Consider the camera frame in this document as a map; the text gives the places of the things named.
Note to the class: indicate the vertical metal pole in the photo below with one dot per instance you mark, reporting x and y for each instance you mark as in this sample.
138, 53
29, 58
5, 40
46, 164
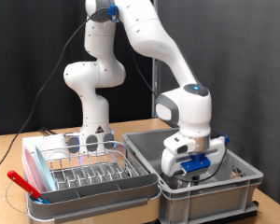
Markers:
155, 81

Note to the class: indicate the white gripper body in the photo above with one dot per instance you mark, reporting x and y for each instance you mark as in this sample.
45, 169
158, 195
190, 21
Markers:
216, 149

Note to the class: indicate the white box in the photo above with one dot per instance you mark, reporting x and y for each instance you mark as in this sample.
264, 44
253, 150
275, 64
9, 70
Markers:
49, 141

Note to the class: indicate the pink plate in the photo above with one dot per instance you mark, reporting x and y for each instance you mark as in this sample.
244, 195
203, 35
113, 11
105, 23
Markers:
31, 174

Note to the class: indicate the dark grey backdrop curtain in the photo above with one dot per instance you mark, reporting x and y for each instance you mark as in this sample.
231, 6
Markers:
255, 62

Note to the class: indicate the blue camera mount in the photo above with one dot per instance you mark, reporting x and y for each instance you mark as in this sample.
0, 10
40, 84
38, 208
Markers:
195, 163

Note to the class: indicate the stainless steel bowl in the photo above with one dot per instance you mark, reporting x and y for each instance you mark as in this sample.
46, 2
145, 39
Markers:
177, 184

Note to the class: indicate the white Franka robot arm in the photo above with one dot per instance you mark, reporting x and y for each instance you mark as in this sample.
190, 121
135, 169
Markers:
152, 34

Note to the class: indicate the black backdrop curtain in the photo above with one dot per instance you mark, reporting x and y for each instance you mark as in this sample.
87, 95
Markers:
9, 46

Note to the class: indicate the light blue plate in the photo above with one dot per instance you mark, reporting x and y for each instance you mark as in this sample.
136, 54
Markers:
46, 171

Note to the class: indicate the grey plastic crate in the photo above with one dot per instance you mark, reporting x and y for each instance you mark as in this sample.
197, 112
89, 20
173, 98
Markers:
208, 199

